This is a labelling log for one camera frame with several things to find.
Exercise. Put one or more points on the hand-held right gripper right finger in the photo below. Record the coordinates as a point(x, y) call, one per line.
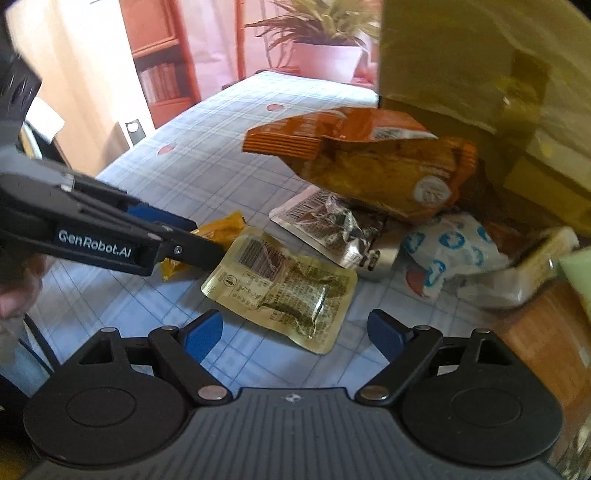
point(385, 339)

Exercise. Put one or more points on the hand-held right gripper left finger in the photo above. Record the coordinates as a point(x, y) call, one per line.
point(203, 334)

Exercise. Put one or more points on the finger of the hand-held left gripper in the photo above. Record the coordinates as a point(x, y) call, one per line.
point(161, 216)
point(189, 249)

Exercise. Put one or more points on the small yellow snack packet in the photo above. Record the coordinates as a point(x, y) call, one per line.
point(221, 228)

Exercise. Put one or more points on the crinkled silver snack packet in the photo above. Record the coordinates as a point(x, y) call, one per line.
point(332, 226)

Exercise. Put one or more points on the person's left hand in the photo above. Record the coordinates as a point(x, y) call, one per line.
point(21, 288)

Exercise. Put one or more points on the plaid tablecloth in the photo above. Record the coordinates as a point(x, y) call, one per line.
point(207, 152)

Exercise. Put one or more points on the clear yellowish vacuum snack packet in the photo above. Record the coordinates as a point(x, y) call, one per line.
point(286, 286)

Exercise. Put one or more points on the white blue-dotted snack packet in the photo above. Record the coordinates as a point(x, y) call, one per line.
point(452, 244)

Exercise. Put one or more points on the red wooden bookshelf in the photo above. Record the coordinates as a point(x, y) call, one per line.
point(161, 78)

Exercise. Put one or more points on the large orange snack bag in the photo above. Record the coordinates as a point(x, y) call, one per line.
point(369, 170)

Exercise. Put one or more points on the white black-striped snack packet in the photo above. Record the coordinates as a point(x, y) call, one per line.
point(540, 263)

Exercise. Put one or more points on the green snack bag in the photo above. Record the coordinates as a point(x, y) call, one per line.
point(579, 277)

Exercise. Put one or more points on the potted plant in pink pot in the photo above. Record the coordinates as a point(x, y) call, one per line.
point(328, 62)

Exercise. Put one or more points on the taped cardboard box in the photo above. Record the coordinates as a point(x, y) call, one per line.
point(461, 60)

